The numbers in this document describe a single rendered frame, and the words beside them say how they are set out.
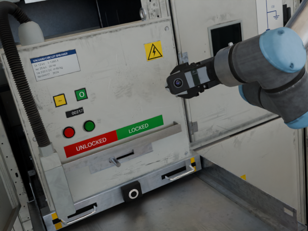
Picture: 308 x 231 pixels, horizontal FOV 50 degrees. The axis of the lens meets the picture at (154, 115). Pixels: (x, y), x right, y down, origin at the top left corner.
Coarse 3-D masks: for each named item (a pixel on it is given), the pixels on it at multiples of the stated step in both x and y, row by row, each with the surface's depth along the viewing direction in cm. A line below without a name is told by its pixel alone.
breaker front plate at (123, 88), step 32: (128, 32) 95; (160, 32) 99; (96, 64) 92; (128, 64) 97; (160, 64) 101; (96, 96) 94; (128, 96) 99; (160, 96) 104; (96, 128) 97; (160, 128) 106; (64, 160) 94; (128, 160) 103; (160, 160) 109; (96, 192) 101
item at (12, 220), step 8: (0, 152) 110; (0, 176) 113; (8, 176) 112; (0, 184) 112; (8, 184) 115; (0, 192) 110; (0, 200) 109; (8, 200) 115; (16, 200) 115; (0, 208) 108; (8, 208) 114; (16, 208) 114; (0, 216) 106; (8, 216) 112; (16, 216) 112; (0, 224) 105; (8, 224) 108
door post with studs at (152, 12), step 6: (144, 0) 123; (150, 0) 123; (156, 0) 124; (144, 6) 123; (150, 6) 124; (156, 6) 125; (150, 12) 124; (156, 12) 125; (150, 18) 125; (156, 18) 126
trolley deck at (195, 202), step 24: (168, 192) 109; (192, 192) 106; (216, 192) 104; (96, 216) 103; (120, 216) 101; (144, 216) 99; (168, 216) 97; (192, 216) 95; (216, 216) 93; (240, 216) 91
